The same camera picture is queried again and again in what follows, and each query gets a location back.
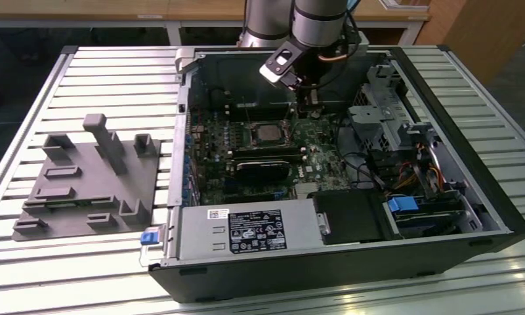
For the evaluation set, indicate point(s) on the small silver heatsink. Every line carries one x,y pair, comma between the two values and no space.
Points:
306,187

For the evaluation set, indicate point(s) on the silver power supply with label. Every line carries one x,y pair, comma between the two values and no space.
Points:
192,229

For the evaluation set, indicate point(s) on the black RAM slot bank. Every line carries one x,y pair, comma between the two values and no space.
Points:
262,113
266,153

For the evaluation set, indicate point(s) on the black graphics card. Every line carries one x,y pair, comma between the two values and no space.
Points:
262,170

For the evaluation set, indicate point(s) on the silver metal drive cage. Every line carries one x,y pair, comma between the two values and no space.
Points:
366,124

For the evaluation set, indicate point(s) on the blue case latch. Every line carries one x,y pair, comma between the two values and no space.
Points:
148,238

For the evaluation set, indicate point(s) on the wooden desk white frame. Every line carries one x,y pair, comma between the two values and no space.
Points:
69,8

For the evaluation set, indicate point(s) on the green motherboard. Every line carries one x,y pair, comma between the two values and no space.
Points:
328,164

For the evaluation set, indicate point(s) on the black open PC case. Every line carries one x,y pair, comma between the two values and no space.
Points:
288,279

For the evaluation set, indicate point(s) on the wooden cabinet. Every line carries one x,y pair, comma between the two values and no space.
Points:
485,33

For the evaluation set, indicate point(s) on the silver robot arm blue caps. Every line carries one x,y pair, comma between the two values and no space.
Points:
318,23

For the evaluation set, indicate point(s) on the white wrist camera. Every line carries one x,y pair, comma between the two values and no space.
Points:
280,64

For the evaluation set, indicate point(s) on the grey plastic parts rack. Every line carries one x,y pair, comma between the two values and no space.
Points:
92,183

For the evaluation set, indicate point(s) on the hard disk in blue carrier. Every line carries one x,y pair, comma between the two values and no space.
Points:
402,205

